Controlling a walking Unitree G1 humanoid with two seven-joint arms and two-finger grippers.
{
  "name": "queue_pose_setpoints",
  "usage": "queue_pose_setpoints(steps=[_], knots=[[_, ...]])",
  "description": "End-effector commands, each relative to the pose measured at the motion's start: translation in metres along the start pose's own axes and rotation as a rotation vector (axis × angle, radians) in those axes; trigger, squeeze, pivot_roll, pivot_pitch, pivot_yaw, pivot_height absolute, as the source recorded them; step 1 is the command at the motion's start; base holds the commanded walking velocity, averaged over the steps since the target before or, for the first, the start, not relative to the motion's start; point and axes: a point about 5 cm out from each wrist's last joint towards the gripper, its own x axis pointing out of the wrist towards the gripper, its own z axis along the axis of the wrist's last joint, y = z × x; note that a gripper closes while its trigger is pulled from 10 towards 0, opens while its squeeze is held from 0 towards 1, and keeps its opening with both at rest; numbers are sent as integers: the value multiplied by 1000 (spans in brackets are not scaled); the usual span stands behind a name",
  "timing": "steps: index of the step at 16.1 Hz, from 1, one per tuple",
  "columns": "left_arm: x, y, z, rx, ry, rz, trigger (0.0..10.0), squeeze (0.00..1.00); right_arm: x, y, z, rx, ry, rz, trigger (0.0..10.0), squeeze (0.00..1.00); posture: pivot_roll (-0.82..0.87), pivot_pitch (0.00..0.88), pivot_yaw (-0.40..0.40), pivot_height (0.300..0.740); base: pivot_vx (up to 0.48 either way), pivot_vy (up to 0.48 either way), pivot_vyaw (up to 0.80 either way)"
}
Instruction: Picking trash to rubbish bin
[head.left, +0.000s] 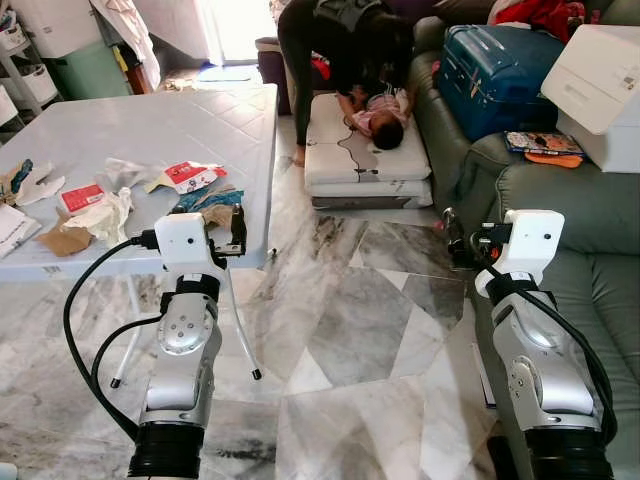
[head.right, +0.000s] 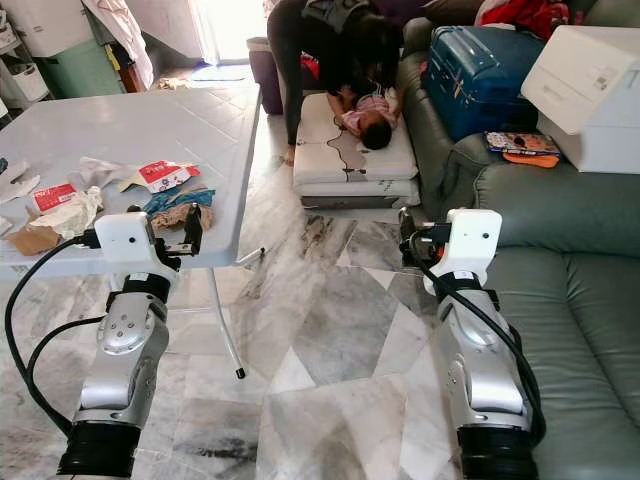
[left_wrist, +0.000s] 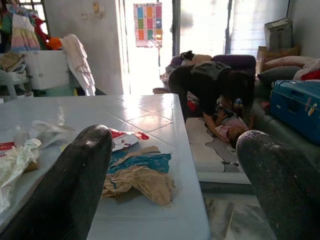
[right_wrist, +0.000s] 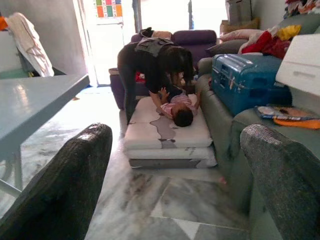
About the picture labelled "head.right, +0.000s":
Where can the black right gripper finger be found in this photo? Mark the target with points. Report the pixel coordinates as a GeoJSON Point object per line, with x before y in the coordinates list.
{"type": "Point", "coordinates": [406, 226]}

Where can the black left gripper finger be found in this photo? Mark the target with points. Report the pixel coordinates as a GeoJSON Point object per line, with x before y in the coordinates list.
{"type": "Point", "coordinates": [135, 210]}
{"type": "Point", "coordinates": [192, 228]}

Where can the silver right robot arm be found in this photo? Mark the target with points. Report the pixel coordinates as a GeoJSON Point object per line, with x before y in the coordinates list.
{"type": "Point", "coordinates": [485, 370]}

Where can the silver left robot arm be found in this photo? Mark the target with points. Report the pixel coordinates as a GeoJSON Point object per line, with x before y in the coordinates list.
{"type": "Point", "coordinates": [125, 345]}

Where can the brown wrapper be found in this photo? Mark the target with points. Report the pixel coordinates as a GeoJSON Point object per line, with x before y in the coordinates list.
{"type": "Point", "coordinates": [180, 216]}

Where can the blue wrapper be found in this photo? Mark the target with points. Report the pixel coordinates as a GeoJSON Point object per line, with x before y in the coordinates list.
{"type": "Point", "coordinates": [185, 198]}

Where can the red and white packet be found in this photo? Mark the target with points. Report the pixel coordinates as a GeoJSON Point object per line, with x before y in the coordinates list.
{"type": "Point", "coordinates": [163, 175]}

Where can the crumpled clear white plastic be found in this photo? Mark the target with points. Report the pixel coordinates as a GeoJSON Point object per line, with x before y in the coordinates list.
{"type": "Point", "coordinates": [98, 172]}

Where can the crumpled white tissue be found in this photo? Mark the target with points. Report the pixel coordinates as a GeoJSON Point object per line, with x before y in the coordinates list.
{"type": "Point", "coordinates": [78, 212]}

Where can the white folding table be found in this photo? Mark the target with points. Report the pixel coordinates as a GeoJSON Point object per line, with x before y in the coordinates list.
{"type": "Point", "coordinates": [140, 130]}

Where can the small red packet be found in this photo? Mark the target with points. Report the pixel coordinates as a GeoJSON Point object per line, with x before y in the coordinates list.
{"type": "Point", "coordinates": [53, 196]}

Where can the baby in pink clothes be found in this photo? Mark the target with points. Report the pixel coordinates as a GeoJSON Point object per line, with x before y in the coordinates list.
{"type": "Point", "coordinates": [378, 135]}

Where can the white baby mattress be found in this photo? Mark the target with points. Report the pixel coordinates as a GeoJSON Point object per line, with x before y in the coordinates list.
{"type": "Point", "coordinates": [325, 165]}

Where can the brown paper piece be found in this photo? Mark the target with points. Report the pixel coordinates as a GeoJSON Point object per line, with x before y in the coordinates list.
{"type": "Point", "coordinates": [32, 240]}

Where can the white tissue with blue bit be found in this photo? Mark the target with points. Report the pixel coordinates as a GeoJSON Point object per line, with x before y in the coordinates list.
{"type": "Point", "coordinates": [15, 185]}

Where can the flat orange item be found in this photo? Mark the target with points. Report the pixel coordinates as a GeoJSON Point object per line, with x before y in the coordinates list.
{"type": "Point", "coordinates": [532, 159]}

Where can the green leather sofa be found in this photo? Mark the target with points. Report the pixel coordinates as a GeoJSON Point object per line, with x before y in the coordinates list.
{"type": "Point", "coordinates": [560, 210]}

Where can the colourful magazine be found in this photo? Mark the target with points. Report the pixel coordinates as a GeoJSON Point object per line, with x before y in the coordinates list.
{"type": "Point", "coordinates": [520, 142]}

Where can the green cabinet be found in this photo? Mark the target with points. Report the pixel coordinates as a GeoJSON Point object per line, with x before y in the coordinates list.
{"type": "Point", "coordinates": [75, 70]}

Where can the blue door mat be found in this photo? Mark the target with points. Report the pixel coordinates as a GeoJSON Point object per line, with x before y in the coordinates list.
{"type": "Point", "coordinates": [218, 73]}

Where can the blue hard suitcase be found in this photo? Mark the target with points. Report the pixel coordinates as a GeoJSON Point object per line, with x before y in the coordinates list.
{"type": "Point", "coordinates": [475, 80]}

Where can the white storage rack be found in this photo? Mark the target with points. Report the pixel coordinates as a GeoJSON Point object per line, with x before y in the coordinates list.
{"type": "Point", "coordinates": [25, 80]}

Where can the dark container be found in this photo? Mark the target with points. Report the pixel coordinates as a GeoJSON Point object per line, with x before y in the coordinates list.
{"type": "Point", "coordinates": [262, 70]}

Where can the hanging white cloth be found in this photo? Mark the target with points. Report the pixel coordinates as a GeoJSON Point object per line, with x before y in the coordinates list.
{"type": "Point", "coordinates": [125, 35]}

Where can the light curtain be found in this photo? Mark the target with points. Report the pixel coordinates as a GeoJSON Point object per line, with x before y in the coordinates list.
{"type": "Point", "coordinates": [170, 25]}

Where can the person in dark clothes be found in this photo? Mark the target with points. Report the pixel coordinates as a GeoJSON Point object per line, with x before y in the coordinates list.
{"type": "Point", "coordinates": [330, 50]}

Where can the white appliance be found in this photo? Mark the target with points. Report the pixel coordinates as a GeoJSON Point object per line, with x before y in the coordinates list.
{"type": "Point", "coordinates": [50, 25]}

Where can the large white box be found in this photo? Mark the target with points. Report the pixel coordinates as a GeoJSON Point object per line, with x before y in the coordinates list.
{"type": "Point", "coordinates": [590, 80]}

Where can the red clothing pile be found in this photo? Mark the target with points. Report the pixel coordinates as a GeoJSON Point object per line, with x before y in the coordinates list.
{"type": "Point", "coordinates": [525, 15]}

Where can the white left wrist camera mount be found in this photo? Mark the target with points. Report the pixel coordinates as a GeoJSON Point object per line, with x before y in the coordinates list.
{"type": "Point", "coordinates": [125, 240]}

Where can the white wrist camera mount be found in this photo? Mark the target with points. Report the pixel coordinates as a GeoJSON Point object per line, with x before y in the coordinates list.
{"type": "Point", "coordinates": [475, 240]}
{"type": "Point", "coordinates": [125, 240]}

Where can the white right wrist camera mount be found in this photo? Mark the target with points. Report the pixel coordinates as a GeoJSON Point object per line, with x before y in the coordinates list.
{"type": "Point", "coordinates": [475, 240]}

